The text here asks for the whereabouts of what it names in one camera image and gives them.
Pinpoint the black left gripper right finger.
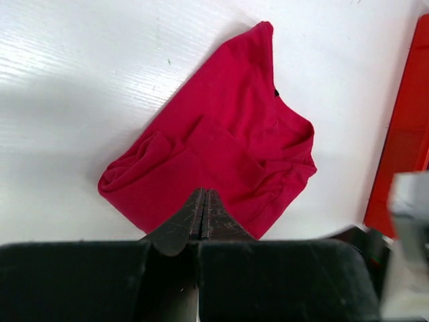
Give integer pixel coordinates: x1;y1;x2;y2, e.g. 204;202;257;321
197;191;381;321

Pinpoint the red t-shirt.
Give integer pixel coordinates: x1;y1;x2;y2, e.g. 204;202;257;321
98;21;316;239

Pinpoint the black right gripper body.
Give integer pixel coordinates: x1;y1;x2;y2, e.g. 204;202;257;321
351;171;428;321

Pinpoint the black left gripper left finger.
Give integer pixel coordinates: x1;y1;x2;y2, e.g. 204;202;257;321
1;189;205;321

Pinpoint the red plastic bin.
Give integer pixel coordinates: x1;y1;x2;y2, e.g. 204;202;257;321
363;14;428;239

